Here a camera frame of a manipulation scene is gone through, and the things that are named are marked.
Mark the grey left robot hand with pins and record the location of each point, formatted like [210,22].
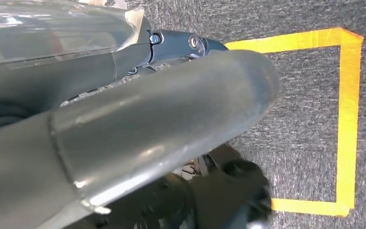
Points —
[157,120]

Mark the yellow floor tape square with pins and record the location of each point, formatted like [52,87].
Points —
[348,126]

